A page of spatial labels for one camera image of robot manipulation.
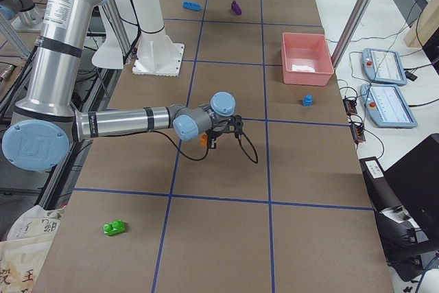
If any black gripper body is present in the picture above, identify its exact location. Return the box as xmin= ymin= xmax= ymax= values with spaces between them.
xmin=207 ymin=115 xmax=244 ymax=142

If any orange block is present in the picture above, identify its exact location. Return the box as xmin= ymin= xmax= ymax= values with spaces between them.
xmin=200 ymin=134 xmax=207 ymax=145

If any small blue block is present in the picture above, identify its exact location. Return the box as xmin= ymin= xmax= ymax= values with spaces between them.
xmin=302 ymin=94 xmax=313 ymax=106

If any purple block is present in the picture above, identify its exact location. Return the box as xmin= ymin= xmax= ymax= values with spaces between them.
xmin=230 ymin=0 xmax=242 ymax=15

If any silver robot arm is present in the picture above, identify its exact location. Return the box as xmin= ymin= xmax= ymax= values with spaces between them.
xmin=1 ymin=0 xmax=36 ymax=21
xmin=1 ymin=0 xmax=239 ymax=171

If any pink plastic box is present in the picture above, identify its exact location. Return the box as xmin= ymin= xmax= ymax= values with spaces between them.
xmin=281 ymin=32 xmax=334 ymax=86

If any black box with label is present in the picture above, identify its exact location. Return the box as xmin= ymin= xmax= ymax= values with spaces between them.
xmin=359 ymin=133 xmax=438 ymax=281

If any orange grey usb hub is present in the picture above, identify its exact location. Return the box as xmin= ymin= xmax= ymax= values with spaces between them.
xmin=343 ymin=97 xmax=357 ymax=115
xmin=350 ymin=122 xmax=366 ymax=145

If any long blue stud block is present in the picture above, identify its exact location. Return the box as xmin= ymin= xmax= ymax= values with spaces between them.
xmin=182 ymin=0 xmax=202 ymax=12

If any green block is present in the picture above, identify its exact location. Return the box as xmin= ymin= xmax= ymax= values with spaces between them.
xmin=102 ymin=220 xmax=126 ymax=236

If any lower teach pendant tablet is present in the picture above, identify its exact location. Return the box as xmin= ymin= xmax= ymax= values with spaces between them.
xmin=360 ymin=84 xmax=418 ymax=129

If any teach pendant tablet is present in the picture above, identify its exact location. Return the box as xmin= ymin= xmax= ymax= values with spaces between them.
xmin=360 ymin=84 xmax=418 ymax=129
xmin=361 ymin=48 xmax=407 ymax=86

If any upper teach pendant tablet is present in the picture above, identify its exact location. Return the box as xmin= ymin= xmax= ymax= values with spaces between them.
xmin=361 ymin=48 xmax=407 ymax=86

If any canvas tote bag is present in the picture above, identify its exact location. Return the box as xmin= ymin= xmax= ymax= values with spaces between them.
xmin=1 ymin=205 xmax=64 ymax=293

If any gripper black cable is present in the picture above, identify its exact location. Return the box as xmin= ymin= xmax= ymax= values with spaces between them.
xmin=164 ymin=123 xmax=259 ymax=164

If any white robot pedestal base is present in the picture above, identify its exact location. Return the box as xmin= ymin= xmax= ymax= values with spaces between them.
xmin=132 ymin=0 xmax=185 ymax=77

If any aluminium frame post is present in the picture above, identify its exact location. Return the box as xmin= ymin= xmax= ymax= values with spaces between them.
xmin=331 ymin=0 xmax=371 ymax=69

